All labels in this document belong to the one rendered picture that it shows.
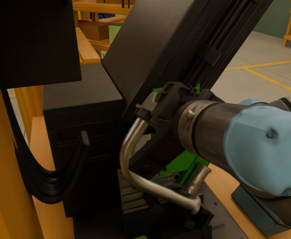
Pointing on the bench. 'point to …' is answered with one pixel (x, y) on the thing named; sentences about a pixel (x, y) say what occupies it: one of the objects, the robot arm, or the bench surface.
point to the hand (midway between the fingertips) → (145, 119)
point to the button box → (258, 212)
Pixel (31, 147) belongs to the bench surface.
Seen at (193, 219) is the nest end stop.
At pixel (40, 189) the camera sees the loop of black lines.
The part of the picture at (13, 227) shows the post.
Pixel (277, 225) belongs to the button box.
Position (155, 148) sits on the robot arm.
